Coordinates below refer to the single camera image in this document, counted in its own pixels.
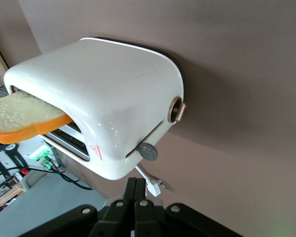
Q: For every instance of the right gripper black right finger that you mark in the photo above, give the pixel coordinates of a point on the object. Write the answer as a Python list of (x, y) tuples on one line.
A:
[(153, 222)]

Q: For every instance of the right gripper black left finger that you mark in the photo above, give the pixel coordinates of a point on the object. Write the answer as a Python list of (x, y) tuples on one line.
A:
[(113, 222)]

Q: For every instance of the white two-slot toaster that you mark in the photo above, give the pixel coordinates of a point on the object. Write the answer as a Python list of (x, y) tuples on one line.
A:
[(101, 86)]

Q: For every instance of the wooden block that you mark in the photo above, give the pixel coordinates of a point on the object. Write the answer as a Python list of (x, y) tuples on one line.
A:
[(7, 195)]

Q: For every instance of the toast slice with orange crust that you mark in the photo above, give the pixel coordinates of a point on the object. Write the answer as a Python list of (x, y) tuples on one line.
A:
[(19, 116)]

